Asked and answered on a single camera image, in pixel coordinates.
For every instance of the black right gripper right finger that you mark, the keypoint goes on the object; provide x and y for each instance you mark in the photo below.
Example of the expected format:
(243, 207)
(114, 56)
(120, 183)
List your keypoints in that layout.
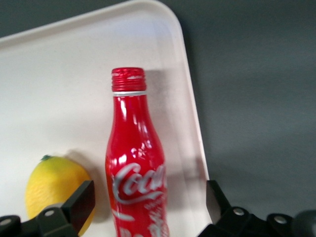
(217, 205)

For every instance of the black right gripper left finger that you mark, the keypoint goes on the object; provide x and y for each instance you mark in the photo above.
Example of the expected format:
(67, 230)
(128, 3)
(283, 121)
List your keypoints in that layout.
(79, 205)

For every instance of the red coke bottle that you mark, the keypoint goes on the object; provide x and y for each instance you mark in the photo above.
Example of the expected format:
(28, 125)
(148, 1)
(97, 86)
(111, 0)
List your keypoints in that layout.
(138, 153)

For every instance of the beige plastic tray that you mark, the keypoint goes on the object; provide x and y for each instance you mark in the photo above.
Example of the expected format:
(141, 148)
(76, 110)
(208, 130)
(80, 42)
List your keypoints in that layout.
(61, 98)

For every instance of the yellow lemon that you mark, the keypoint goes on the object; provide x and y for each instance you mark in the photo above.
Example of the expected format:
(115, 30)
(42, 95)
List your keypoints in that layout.
(49, 182)

